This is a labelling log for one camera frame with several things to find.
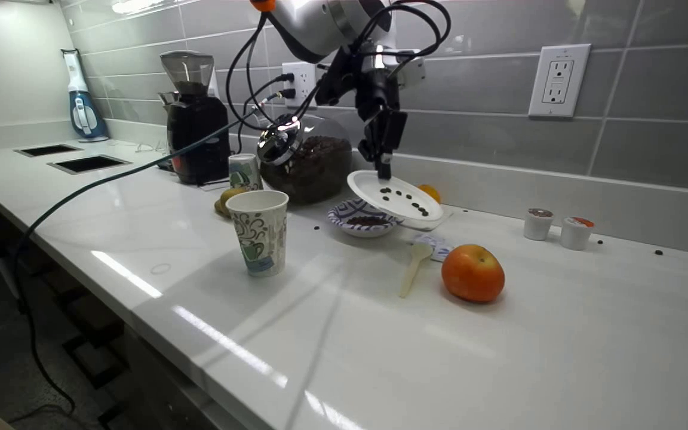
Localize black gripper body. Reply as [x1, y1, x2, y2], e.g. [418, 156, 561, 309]
[353, 69, 412, 124]

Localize white paper plate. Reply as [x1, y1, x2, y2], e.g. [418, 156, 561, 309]
[344, 168, 444, 235]

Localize blue patterned paper bowl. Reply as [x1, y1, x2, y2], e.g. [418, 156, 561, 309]
[327, 198, 402, 242]

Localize glass coffee bean jar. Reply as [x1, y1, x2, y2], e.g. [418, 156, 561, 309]
[255, 112, 356, 205]

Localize coffee bean pile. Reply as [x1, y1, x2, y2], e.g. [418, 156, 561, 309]
[344, 214, 393, 229]

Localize blue white sugar packet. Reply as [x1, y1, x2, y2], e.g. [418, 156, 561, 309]
[418, 233, 455, 264]

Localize cream plastic spoon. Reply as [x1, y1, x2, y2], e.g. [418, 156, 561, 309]
[396, 242, 435, 302]

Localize upturned patterned paper cup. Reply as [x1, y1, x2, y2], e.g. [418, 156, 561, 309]
[227, 152, 265, 195]

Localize red yellow apple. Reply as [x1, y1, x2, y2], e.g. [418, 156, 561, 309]
[441, 242, 509, 307]

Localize green yellow pear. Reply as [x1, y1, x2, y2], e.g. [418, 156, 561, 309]
[214, 187, 248, 222]

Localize black coffee grinder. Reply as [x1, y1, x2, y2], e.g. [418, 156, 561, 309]
[160, 51, 233, 187]

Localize small white red containers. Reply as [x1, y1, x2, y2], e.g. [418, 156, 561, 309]
[561, 215, 602, 254]

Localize blue spray bottle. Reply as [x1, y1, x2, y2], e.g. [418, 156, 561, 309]
[61, 49, 112, 144]

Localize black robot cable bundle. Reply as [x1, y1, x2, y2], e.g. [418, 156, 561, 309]
[223, 0, 455, 135]

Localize white wall outlet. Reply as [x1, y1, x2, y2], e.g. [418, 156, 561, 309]
[527, 42, 593, 122]
[279, 61, 321, 110]

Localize thin black power cable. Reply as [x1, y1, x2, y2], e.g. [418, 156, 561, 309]
[235, 72, 297, 156]

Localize thick power cable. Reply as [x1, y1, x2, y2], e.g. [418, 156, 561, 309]
[8, 82, 297, 416]

